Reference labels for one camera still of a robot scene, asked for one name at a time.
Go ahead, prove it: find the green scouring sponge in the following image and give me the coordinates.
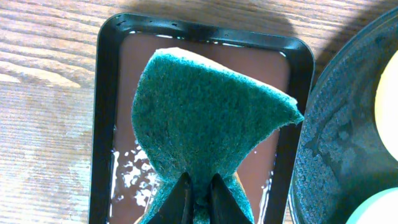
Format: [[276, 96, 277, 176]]
[[132, 47, 303, 223]]

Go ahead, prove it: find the round black serving tray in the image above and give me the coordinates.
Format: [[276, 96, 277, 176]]
[[289, 9, 397, 224]]

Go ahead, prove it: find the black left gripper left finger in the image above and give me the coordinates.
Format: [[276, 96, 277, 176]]
[[147, 172, 194, 224]]

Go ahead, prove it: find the black rectangular water tray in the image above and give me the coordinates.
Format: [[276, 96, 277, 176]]
[[88, 13, 315, 223]]

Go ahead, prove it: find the light green plate front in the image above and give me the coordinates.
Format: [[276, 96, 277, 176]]
[[346, 187, 397, 224]]

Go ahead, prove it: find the yellow plate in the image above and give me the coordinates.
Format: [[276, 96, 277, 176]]
[[374, 52, 397, 160]]

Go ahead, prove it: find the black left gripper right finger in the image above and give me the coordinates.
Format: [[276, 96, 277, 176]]
[[208, 174, 251, 224]]

